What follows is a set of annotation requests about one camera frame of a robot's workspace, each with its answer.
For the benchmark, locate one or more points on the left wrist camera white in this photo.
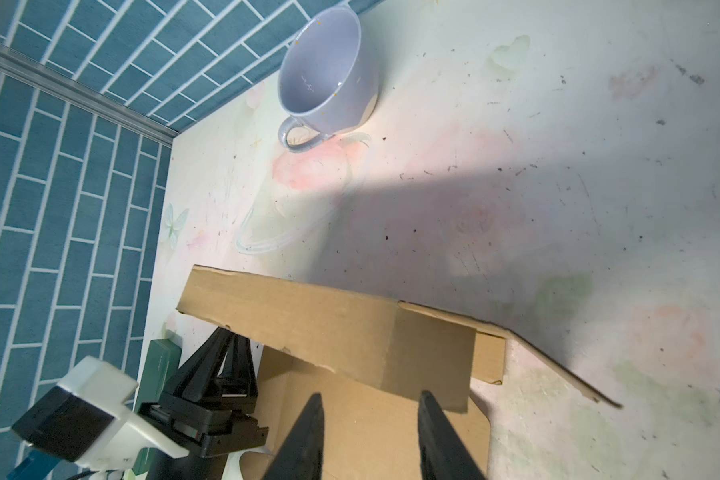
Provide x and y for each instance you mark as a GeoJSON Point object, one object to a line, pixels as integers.
{"type": "Point", "coordinates": [83, 419]}

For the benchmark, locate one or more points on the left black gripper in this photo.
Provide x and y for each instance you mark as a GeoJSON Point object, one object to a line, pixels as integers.
{"type": "Point", "coordinates": [220, 369]}

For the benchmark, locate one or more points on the green rectangular block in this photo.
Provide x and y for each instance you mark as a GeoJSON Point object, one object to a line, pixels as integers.
{"type": "Point", "coordinates": [162, 361]}

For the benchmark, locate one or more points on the brown cardboard box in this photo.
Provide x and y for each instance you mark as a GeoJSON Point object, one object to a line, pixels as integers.
{"type": "Point", "coordinates": [368, 357]}

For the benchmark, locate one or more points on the lavender ceramic cup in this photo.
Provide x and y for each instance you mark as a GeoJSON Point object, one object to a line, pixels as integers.
{"type": "Point", "coordinates": [329, 80]}

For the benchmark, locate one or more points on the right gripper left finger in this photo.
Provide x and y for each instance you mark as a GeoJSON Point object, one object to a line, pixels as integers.
{"type": "Point", "coordinates": [301, 454]}

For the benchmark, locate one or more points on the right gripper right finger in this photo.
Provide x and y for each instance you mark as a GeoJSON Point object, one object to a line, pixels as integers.
{"type": "Point", "coordinates": [442, 453]}

